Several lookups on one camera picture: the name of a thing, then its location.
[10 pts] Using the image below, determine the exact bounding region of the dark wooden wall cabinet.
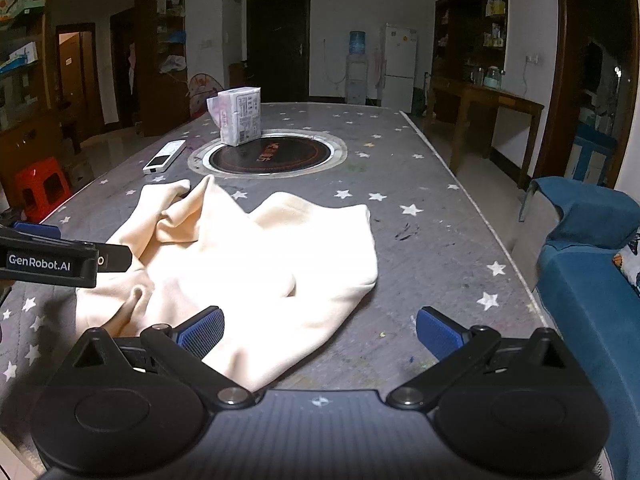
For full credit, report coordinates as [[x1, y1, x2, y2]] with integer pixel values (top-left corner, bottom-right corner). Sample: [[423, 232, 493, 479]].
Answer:
[[432, 0, 510, 91]]

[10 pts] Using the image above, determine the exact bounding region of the white refrigerator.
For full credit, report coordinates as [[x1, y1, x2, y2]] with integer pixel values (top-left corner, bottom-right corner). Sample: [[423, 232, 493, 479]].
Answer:
[[377, 23, 418, 113]]

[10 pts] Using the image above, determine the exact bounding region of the sofa with blue cover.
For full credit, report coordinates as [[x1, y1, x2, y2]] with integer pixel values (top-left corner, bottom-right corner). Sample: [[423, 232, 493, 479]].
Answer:
[[520, 176, 640, 480]]

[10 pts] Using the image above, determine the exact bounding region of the brown open room door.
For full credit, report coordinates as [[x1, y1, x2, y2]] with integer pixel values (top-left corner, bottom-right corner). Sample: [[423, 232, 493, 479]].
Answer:
[[56, 30, 98, 143]]

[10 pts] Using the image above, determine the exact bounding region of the dark wooden shelf cabinet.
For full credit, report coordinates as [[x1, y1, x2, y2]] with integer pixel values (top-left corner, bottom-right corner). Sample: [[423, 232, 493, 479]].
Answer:
[[135, 0, 188, 136]]

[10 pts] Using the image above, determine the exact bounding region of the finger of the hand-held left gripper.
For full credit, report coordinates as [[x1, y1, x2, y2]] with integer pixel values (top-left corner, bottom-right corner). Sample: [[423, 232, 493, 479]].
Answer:
[[13, 221, 62, 240], [97, 244, 134, 274]]

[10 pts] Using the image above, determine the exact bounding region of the white tissue pack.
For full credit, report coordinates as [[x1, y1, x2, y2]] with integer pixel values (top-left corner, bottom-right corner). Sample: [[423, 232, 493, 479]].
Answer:
[[206, 86, 262, 147]]

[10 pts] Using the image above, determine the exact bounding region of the white remote control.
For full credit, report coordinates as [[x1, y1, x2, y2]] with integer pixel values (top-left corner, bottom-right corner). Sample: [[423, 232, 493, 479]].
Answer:
[[142, 139, 187, 176]]

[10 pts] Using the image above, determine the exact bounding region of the tall wooden shelf unit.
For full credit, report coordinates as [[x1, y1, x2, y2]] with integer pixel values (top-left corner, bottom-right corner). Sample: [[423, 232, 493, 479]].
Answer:
[[0, 0, 66, 201]]

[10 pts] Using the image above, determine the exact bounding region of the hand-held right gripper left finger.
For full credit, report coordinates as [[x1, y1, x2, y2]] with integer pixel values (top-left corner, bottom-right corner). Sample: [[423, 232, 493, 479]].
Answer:
[[70, 305, 256, 411]]

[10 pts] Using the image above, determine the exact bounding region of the red plastic stool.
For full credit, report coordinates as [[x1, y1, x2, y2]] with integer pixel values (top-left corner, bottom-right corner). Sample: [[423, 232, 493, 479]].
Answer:
[[13, 156, 72, 223]]

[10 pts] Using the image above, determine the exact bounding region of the round built-in induction cooker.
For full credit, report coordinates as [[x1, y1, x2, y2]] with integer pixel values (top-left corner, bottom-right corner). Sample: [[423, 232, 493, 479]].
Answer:
[[188, 129, 348, 177]]

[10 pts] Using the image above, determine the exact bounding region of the grey star-patterned tablecloth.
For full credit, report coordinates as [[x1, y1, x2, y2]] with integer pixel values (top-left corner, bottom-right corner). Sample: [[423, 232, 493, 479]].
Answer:
[[0, 102, 551, 461]]

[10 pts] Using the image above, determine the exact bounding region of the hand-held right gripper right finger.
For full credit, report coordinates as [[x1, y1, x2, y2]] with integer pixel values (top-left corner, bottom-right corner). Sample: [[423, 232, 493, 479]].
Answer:
[[386, 306, 573, 411]]

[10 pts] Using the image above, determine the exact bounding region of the brown wooden side table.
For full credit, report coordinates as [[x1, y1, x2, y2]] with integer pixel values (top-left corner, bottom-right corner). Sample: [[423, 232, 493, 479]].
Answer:
[[425, 77, 545, 190]]

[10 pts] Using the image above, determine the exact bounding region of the white water dispenser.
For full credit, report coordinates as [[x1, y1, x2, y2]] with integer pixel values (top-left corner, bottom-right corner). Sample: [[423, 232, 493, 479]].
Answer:
[[346, 52, 370, 106]]

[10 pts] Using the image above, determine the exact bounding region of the patterned cushion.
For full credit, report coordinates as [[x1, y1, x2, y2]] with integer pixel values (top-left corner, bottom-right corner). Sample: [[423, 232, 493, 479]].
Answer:
[[612, 227, 640, 296]]

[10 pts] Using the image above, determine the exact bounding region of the cream cloth garment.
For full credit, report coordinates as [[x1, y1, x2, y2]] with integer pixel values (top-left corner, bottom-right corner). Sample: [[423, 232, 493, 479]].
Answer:
[[75, 175, 377, 393]]

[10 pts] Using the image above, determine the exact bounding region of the white and blue box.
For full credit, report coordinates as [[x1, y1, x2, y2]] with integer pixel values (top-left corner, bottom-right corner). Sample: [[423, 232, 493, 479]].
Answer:
[[0, 42, 38, 73]]

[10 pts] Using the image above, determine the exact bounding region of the dark wooden door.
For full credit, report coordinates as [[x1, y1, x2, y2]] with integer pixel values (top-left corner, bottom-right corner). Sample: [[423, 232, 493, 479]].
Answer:
[[246, 0, 312, 103]]

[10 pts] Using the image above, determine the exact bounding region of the pink round fan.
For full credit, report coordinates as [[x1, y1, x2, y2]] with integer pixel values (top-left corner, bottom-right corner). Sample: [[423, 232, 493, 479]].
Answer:
[[186, 74, 226, 121]]

